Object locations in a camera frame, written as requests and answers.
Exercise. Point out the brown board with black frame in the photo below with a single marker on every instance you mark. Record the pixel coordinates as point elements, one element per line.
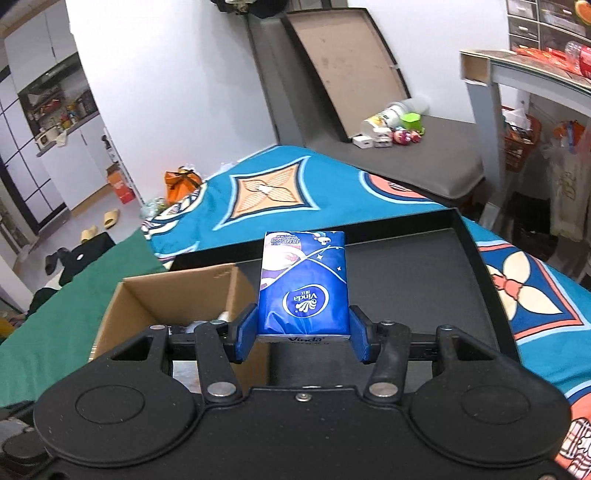
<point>351,69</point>

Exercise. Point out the white table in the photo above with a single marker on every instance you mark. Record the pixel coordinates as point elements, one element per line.
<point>487,115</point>

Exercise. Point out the grey drawer cabinet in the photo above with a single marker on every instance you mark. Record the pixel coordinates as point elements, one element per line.
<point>545,23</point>

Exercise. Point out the green small box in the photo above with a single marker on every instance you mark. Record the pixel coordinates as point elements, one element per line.
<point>411,122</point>

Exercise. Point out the orange plastic basket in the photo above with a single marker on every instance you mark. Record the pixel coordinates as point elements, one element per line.
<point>519,143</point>

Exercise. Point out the white plastic jar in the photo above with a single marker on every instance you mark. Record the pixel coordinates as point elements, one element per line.
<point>385,117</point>

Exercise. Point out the pale hanging bag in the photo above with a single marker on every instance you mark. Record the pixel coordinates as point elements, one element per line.
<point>572,184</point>

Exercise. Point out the black framed glass door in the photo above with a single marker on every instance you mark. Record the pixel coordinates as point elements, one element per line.
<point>23,175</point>

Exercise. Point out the black laptop bag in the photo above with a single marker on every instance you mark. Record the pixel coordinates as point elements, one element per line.
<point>87,256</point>

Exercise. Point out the white kitchen cabinet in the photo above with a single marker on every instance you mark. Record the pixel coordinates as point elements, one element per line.
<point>60,152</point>

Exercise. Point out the blue printed blanket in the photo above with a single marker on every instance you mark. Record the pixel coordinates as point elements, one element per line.
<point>332,194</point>

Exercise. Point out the orange paper bag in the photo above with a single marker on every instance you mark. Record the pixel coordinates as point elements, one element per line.
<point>182,187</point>

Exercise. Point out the clear bag with green contents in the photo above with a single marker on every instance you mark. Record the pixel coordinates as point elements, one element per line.
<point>153,207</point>

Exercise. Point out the red pink toy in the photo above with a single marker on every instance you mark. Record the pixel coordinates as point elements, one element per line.
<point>406,137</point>

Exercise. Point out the orange carton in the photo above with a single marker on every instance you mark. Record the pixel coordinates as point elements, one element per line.
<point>121,184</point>

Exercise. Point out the black slipper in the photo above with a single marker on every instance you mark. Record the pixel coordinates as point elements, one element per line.
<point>55,259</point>

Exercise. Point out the black shallow tray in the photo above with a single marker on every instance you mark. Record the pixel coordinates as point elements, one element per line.
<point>415,286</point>

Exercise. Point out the green cloth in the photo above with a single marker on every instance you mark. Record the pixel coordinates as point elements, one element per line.
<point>60,323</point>

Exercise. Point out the blue tissue packet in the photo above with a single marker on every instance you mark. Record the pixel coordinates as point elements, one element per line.
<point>302,281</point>

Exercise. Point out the white small toy box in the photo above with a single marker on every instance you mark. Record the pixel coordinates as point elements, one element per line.
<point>382,138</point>

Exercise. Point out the grey upright panel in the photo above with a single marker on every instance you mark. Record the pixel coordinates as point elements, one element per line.
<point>272,78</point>

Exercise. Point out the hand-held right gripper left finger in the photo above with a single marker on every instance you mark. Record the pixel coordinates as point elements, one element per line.
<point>244,334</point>

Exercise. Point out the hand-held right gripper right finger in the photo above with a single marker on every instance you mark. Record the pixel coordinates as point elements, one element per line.
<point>362,337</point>

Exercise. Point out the yellow slipper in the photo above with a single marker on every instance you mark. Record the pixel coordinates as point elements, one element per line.
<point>111,218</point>
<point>89,234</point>

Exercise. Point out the cardboard box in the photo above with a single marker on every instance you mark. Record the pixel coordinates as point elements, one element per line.
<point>138,304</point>

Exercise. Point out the white charger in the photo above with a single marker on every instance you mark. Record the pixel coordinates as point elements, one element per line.
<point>363,141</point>

